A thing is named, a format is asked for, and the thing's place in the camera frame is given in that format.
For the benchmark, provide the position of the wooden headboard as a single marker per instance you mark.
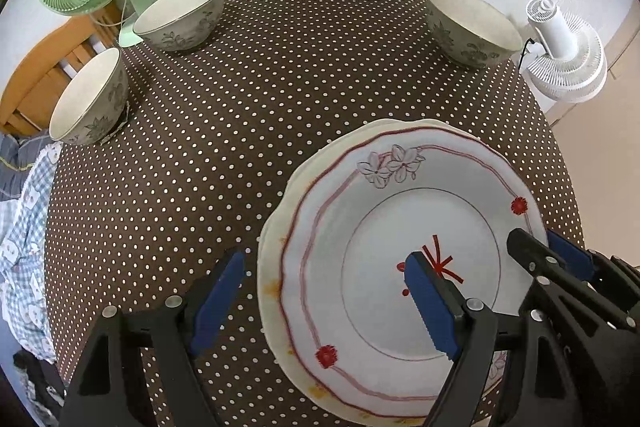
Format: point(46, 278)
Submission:
point(30, 77)

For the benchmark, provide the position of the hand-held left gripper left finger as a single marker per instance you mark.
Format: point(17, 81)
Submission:
point(217, 302)

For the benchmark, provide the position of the grey striped cloth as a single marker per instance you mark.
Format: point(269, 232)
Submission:
point(15, 157)

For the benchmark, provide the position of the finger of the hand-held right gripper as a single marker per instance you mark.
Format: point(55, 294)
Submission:
point(570, 254)
point(530, 252)

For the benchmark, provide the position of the blue checkered blanket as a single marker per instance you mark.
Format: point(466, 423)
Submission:
point(25, 232)

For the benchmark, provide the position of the white fan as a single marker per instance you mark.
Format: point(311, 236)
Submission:
point(565, 57)

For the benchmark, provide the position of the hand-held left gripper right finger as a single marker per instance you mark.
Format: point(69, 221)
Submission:
point(430, 302)

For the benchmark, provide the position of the white plate with red flowers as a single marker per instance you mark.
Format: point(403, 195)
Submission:
point(350, 227)

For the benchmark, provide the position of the grey floral ceramic bowl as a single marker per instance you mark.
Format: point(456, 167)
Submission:
point(85, 97)
point(470, 19)
point(175, 7)

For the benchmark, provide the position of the round yellow floral plate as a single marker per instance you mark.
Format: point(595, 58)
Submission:
point(265, 267)

